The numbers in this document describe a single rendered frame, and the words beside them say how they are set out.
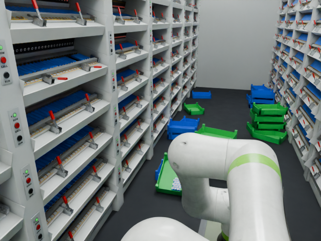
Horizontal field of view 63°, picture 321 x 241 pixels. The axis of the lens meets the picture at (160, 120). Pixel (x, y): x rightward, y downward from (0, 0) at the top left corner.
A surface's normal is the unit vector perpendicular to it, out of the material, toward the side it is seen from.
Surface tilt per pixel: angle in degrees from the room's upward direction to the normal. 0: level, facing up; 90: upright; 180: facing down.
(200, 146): 38
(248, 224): 29
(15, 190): 90
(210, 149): 43
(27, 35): 109
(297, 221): 0
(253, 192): 14
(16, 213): 90
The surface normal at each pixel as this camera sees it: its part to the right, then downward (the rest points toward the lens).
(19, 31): 0.91, 0.40
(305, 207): 0.00, -0.93
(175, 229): 0.33, -0.91
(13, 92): 0.96, 0.10
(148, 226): -0.24, -0.95
